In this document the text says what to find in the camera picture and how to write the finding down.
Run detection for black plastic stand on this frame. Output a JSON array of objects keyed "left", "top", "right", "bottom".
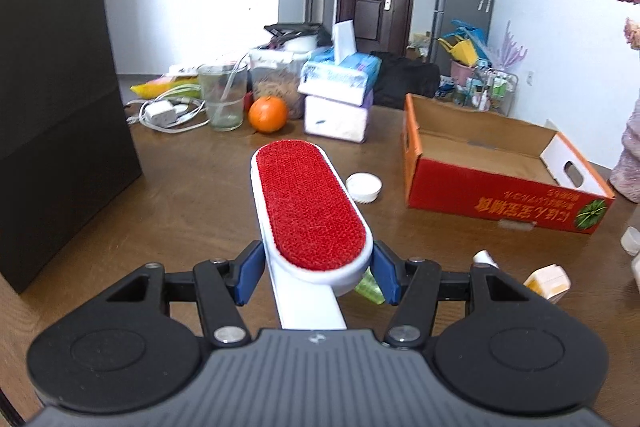
[{"left": 264, "top": 22, "right": 333, "bottom": 48}]

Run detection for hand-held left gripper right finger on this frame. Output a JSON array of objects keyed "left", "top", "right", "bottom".
[{"left": 372, "top": 241, "right": 538, "bottom": 350}]

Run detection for yellow and blue dustpans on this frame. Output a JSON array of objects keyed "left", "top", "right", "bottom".
[{"left": 439, "top": 21, "right": 493, "bottom": 68}]

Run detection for orange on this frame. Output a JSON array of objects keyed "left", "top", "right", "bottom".
[{"left": 248, "top": 96, "right": 288, "bottom": 134}]

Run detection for clear plastic food container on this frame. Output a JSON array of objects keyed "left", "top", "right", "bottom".
[{"left": 248, "top": 47, "right": 313, "bottom": 120}]

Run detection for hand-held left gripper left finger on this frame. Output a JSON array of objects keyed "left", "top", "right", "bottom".
[{"left": 95, "top": 241, "right": 264, "bottom": 349}]

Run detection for yellow snack bag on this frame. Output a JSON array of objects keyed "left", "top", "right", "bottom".
[{"left": 131, "top": 77, "right": 201, "bottom": 98}]

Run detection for red cardboard box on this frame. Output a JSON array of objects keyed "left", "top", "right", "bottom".
[{"left": 402, "top": 93, "right": 616, "bottom": 235}]

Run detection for white jar lid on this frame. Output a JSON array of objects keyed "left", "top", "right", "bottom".
[{"left": 346, "top": 173, "right": 383, "bottom": 204}]

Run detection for pink bucket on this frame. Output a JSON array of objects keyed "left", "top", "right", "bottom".
[{"left": 450, "top": 59, "right": 481, "bottom": 82}]

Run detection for white charger with cable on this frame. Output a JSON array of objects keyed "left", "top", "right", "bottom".
[{"left": 127, "top": 84, "right": 210, "bottom": 136}]

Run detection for blue tissue pack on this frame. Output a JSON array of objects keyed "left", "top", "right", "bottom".
[{"left": 298, "top": 21, "right": 382, "bottom": 104}]

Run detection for clear glass cup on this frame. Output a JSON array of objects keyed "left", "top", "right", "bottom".
[{"left": 197, "top": 63, "right": 248, "bottom": 132}]

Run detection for purple tissue pack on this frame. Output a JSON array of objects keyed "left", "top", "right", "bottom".
[{"left": 304, "top": 89, "right": 375, "bottom": 142}]

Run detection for black paper bag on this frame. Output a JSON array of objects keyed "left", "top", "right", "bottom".
[{"left": 0, "top": 0, "right": 143, "bottom": 294}]

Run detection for pink ribbed vase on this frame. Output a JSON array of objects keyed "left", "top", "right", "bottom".
[{"left": 610, "top": 94, "right": 640, "bottom": 202}]

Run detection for green spray bottle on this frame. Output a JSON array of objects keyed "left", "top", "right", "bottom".
[{"left": 355, "top": 271, "right": 387, "bottom": 306}]

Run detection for white plastic jar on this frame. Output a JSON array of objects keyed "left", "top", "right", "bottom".
[{"left": 620, "top": 227, "right": 640, "bottom": 256}]

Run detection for red and white lint brush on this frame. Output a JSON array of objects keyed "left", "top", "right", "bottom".
[{"left": 250, "top": 139, "right": 375, "bottom": 330}]

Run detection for wire storage rack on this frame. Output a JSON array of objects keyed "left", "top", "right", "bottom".
[{"left": 462, "top": 67, "right": 518, "bottom": 118}]

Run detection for black folding chair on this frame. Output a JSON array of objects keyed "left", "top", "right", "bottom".
[{"left": 370, "top": 52, "right": 441, "bottom": 110}]

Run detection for purple clothes hangers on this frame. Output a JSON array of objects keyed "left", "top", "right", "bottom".
[{"left": 492, "top": 21, "right": 528, "bottom": 70}]

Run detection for small cream box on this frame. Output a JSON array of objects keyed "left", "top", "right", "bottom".
[{"left": 523, "top": 264, "right": 572, "bottom": 305}]

